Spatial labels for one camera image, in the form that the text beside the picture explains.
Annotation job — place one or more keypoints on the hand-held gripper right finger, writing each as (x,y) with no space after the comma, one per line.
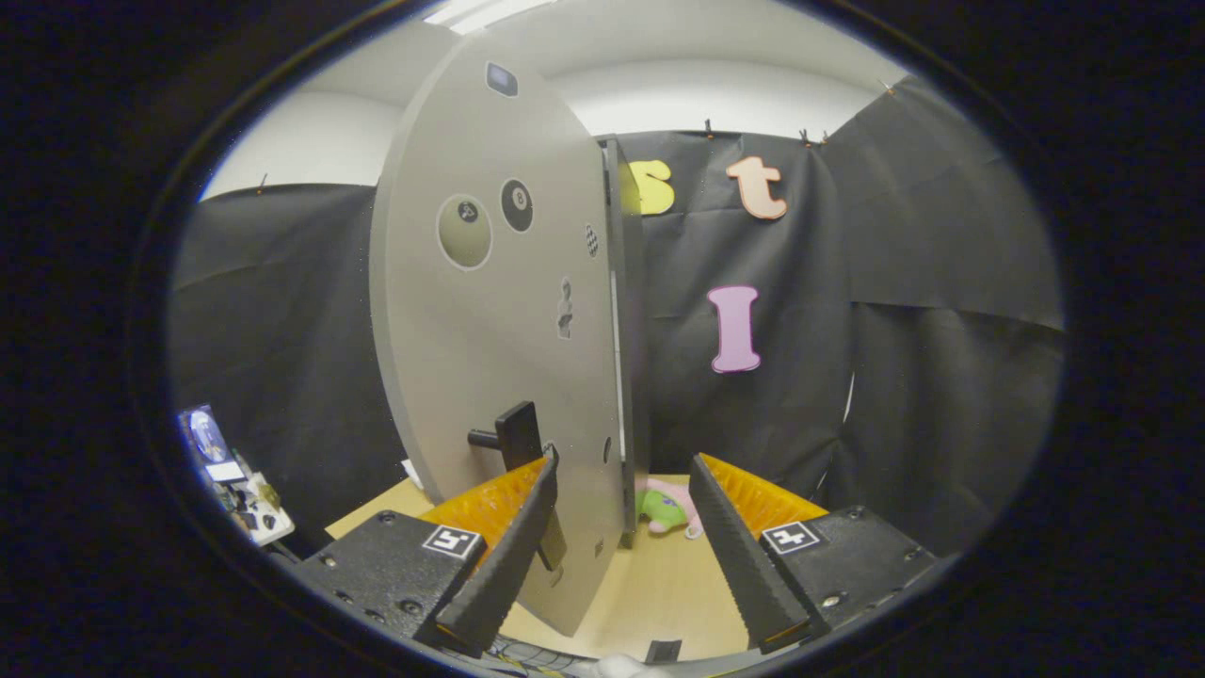
(739,556)

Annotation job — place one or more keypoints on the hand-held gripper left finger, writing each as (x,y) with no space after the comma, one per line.
(508,556)

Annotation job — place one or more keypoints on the grey shoe cabinet door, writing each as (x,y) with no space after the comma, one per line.
(471,330)

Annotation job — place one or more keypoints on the grey shoe cabinet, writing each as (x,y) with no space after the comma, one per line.
(631,282)

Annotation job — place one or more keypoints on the pink and green plush toy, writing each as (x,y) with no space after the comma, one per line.
(666,508)

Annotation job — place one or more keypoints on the small black block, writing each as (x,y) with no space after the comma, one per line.
(664,651)

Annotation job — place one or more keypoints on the white side table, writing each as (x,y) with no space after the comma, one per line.
(259,508)

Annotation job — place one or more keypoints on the black backdrop cloth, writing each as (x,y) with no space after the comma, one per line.
(941,330)

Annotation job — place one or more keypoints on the computer monitor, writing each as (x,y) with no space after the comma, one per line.
(205,435)

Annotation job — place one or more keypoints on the ceiling light panel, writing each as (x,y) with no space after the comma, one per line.
(485,13)

